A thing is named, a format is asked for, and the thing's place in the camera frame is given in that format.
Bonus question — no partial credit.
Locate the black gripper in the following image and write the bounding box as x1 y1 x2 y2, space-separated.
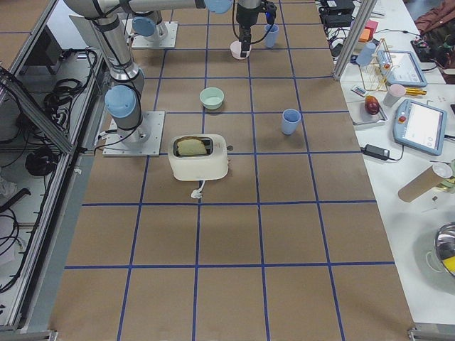
235 0 262 51

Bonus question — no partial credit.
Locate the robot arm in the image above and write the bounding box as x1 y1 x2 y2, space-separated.
65 1 152 144
65 1 270 57

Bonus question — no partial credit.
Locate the pink bowl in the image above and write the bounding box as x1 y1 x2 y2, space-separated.
230 40 251 60

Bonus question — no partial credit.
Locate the mint green bowl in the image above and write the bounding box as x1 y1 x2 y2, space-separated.
199 87 225 110

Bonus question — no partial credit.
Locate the light blue cup on bench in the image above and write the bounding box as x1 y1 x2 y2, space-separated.
356 42 376 67

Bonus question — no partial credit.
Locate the small remote control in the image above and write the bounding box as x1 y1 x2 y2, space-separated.
350 85 368 97

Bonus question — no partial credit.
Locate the toast slice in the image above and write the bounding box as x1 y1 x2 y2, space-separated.
176 137 207 156

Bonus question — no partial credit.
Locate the cream white toaster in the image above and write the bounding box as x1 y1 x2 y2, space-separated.
168 134 228 181

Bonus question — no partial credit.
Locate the metal tray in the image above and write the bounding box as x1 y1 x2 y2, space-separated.
348 101 388 126

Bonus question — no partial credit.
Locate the mango fruit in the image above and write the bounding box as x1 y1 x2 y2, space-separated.
364 95 380 115

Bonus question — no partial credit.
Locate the teach pendant tablet far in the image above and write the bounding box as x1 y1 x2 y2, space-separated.
377 50 427 87

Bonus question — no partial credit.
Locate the teach pendant tablet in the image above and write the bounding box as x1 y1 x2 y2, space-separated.
392 99 447 156
377 50 427 87

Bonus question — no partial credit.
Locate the pale pink cup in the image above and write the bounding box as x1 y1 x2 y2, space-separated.
383 84 406 107

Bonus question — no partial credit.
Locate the black power adapter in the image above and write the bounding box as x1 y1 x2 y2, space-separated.
360 144 390 161

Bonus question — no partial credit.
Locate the teach pendant tablet near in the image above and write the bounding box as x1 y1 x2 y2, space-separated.
392 99 447 156

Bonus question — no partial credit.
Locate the cardboard tube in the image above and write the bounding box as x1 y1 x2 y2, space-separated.
397 162 453 202

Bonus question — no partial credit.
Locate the steel mixing bowl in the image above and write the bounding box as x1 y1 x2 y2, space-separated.
434 222 454 277

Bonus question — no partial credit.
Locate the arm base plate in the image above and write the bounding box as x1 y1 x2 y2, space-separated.
132 21 178 50
102 111 165 157

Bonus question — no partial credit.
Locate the aluminium frame post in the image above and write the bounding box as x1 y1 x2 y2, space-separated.
333 0 377 80

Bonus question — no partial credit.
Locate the gold wire rack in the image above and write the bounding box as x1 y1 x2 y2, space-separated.
359 38 394 92

